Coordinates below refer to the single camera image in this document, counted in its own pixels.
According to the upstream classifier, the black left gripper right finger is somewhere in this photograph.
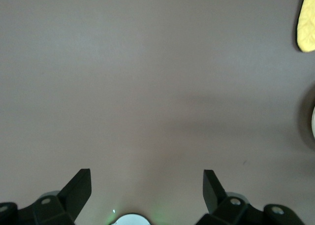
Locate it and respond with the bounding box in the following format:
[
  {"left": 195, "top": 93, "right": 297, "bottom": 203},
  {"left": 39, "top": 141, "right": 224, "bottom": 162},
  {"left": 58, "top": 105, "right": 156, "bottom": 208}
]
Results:
[{"left": 196, "top": 169, "right": 305, "bottom": 225}]

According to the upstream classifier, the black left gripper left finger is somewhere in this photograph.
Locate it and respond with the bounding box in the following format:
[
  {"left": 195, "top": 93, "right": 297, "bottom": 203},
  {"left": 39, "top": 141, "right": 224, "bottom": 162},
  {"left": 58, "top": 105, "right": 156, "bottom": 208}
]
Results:
[{"left": 0, "top": 168, "right": 92, "bottom": 225}]

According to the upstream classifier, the round wooden plate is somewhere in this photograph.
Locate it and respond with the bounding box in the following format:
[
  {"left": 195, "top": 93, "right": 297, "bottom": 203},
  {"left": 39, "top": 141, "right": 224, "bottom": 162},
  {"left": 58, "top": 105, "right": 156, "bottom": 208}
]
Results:
[{"left": 311, "top": 104, "right": 315, "bottom": 140}]

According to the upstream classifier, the brown table cover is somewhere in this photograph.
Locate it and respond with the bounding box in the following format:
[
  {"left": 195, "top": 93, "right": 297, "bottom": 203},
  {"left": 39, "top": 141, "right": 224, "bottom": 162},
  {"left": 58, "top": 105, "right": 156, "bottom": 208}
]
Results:
[{"left": 0, "top": 0, "right": 315, "bottom": 225}]

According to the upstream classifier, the yellow quilted oven mitt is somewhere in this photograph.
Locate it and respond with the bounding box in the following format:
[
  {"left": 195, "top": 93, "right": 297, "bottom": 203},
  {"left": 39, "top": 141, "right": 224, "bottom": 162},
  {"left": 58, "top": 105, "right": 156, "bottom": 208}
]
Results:
[{"left": 295, "top": 0, "right": 315, "bottom": 54}]

